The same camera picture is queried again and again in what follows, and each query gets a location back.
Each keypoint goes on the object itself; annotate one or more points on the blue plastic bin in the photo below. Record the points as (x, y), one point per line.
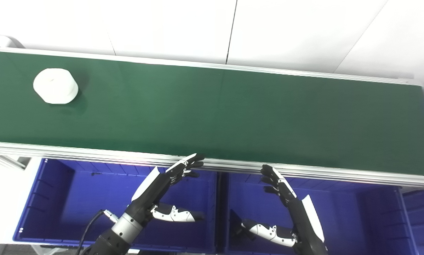
(91, 205)
(346, 219)
(422, 219)

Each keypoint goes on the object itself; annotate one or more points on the green conveyor belt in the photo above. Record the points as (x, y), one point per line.
(233, 113)
(91, 151)

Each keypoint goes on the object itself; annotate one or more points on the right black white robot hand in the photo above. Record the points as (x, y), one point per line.
(297, 212)

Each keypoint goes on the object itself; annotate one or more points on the grey conveyor end cover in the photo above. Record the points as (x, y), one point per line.
(1, 40)

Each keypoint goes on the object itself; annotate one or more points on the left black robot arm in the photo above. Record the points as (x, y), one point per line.
(116, 235)

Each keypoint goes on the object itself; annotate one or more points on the white cylindrical part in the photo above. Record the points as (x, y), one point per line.
(55, 86)

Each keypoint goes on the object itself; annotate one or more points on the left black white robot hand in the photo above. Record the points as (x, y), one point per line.
(155, 193)

